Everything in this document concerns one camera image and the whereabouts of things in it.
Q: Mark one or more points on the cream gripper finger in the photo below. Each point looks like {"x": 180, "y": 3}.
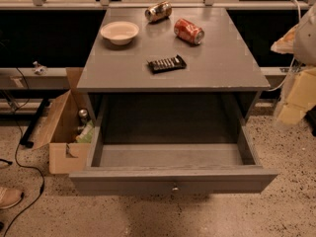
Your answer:
{"x": 298, "y": 96}

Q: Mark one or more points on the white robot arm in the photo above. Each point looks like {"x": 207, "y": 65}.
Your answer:
{"x": 300, "y": 41}

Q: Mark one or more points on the grey drawer cabinet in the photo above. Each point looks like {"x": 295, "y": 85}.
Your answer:
{"x": 221, "y": 63}

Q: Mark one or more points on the open grey top drawer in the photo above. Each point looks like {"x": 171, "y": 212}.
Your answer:
{"x": 145, "y": 144}

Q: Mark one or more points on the red soda can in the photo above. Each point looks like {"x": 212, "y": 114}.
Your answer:
{"x": 188, "y": 31}

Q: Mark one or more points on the gold soda can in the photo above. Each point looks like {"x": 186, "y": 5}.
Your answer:
{"x": 158, "y": 12}

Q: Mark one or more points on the white bowl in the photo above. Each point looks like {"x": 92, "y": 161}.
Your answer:
{"x": 120, "y": 32}

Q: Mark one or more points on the metal can in box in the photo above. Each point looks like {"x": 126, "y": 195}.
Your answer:
{"x": 83, "y": 115}

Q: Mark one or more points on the green packet in box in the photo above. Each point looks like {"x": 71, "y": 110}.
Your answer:
{"x": 86, "y": 134}

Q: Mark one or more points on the cardboard box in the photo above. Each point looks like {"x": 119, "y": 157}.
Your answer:
{"x": 61, "y": 128}

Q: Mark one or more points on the crumpled clear wrapper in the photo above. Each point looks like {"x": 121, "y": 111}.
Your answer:
{"x": 39, "y": 69}

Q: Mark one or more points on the white shoe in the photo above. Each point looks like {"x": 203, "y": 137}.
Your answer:
{"x": 9, "y": 197}

